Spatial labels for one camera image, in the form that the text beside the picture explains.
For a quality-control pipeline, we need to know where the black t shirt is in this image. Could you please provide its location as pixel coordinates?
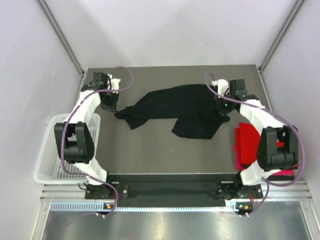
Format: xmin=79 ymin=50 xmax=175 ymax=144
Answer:
xmin=114 ymin=84 xmax=230 ymax=140

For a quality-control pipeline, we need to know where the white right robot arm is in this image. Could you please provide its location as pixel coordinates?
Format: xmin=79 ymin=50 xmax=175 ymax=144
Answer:
xmin=211 ymin=79 xmax=299 ymax=198

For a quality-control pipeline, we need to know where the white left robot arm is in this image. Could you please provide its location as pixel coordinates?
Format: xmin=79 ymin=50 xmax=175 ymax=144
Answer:
xmin=53 ymin=72 xmax=121 ymax=199

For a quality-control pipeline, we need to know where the folded red t shirt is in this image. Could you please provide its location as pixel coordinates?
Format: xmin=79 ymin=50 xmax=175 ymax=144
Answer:
xmin=234 ymin=121 xmax=286 ymax=167

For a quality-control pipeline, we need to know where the folded pink t shirt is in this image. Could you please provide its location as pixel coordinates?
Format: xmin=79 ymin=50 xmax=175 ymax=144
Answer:
xmin=233 ymin=144 xmax=294 ymax=176

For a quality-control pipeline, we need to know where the white plastic basket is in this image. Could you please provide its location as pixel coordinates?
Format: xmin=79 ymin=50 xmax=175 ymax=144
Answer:
xmin=33 ymin=113 xmax=101 ymax=185

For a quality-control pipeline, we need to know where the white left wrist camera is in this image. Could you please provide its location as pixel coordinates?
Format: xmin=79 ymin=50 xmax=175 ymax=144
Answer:
xmin=107 ymin=74 xmax=121 ymax=94

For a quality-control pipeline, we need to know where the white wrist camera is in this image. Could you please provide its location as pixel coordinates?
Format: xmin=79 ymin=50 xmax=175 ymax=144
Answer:
xmin=211 ymin=79 xmax=229 ymax=96
xmin=107 ymin=74 xmax=121 ymax=94

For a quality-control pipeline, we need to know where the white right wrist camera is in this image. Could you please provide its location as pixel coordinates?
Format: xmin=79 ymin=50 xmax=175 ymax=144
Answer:
xmin=211 ymin=79 xmax=229 ymax=96

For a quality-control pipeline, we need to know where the left aluminium frame post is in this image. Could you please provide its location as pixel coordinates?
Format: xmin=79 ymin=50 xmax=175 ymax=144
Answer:
xmin=36 ymin=0 xmax=85 ymax=77

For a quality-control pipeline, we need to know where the aluminium frame post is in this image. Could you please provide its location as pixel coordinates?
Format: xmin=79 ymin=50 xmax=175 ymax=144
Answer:
xmin=257 ymin=0 xmax=307 ymax=73
xmin=36 ymin=0 xmax=85 ymax=77

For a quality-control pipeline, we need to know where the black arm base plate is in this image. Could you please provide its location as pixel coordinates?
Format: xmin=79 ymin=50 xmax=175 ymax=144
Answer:
xmin=84 ymin=173 xmax=265 ymax=208

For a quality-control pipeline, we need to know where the right aluminium frame post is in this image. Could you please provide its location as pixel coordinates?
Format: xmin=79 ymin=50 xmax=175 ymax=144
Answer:
xmin=257 ymin=0 xmax=307 ymax=73

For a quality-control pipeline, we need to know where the slotted grey cable duct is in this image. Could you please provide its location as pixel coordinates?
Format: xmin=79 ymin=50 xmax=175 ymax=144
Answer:
xmin=51 ymin=199 xmax=253 ymax=213

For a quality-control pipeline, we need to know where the aluminium front rail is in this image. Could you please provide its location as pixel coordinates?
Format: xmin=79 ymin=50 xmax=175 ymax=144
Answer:
xmin=40 ymin=180 xmax=312 ymax=202

